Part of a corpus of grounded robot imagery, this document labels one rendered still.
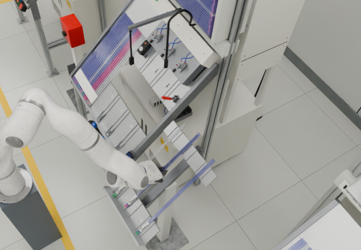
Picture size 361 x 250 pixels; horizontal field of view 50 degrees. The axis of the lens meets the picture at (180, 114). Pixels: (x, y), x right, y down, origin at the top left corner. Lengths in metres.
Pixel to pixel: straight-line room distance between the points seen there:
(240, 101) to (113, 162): 1.19
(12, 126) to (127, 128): 0.80
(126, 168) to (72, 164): 1.44
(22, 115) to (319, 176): 2.26
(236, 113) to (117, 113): 0.74
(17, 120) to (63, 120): 0.15
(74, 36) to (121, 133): 0.86
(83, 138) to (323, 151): 2.21
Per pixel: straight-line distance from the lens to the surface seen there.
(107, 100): 2.16
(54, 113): 1.35
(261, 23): 1.79
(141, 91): 2.42
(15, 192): 2.03
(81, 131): 1.35
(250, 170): 2.91
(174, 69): 1.83
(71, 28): 2.61
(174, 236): 2.62
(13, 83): 3.44
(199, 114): 2.33
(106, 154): 1.45
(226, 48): 1.65
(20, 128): 1.37
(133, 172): 1.48
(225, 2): 1.50
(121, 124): 2.06
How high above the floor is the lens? 2.50
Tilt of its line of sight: 54 degrees down
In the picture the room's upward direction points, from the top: 7 degrees clockwise
